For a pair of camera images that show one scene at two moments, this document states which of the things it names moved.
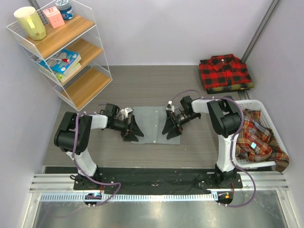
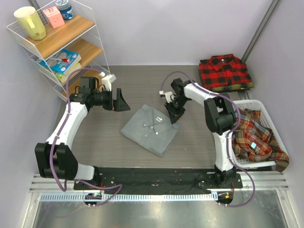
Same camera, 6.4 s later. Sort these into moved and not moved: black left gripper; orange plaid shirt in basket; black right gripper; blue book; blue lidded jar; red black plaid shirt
Moved: black left gripper; black right gripper
Not moved: blue lidded jar; orange plaid shirt in basket; blue book; red black plaid shirt
